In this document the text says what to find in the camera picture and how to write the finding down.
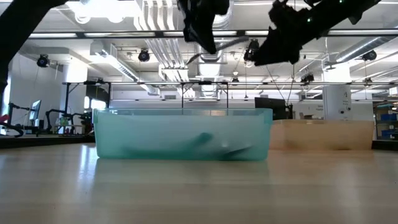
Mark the black background monitor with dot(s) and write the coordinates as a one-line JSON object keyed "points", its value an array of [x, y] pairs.
{"points": [[269, 102]]}

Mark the translucent green plastic bin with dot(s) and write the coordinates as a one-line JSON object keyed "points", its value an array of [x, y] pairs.
{"points": [[180, 137]]}

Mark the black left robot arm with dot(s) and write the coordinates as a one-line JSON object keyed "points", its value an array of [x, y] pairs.
{"points": [[18, 25]]}

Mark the black background table frame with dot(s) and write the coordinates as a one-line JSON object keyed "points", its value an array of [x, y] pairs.
{"points": [[205, 82]]}

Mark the black ceiling spotlight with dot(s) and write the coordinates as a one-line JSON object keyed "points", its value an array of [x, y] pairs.
{"points": [[43, 60], [370, 55], [248, 53], [144, 56]]}

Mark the background storage shelving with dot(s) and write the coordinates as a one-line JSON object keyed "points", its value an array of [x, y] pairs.
{"points": [[387, 124]]}

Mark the black background robot arms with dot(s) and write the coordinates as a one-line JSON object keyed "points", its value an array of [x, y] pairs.
{"points": [[51, 113]]}

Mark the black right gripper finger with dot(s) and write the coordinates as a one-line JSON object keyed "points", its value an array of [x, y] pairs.
{"points": [[287, 51], [264, 54]]}

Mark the black overhead beam with lights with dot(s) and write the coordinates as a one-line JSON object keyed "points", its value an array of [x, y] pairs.
{"points": [[158, 33]]}

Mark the slim background monitor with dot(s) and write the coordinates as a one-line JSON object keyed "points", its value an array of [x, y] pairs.
{"points": [[35, 110]]}

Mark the white linear ceiling light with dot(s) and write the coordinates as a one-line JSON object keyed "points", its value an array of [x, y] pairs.
{"points": [[118, 65]]}

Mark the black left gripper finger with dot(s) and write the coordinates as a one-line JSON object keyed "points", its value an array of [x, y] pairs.
{"points": [[209, 34], [192, 31]]}

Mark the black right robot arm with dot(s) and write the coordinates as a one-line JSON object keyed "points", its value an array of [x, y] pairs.
{"points": [[342, 12]]}

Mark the silver spiral air duct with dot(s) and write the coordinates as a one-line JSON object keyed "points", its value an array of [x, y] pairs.
{"points": [[211, 74]]}

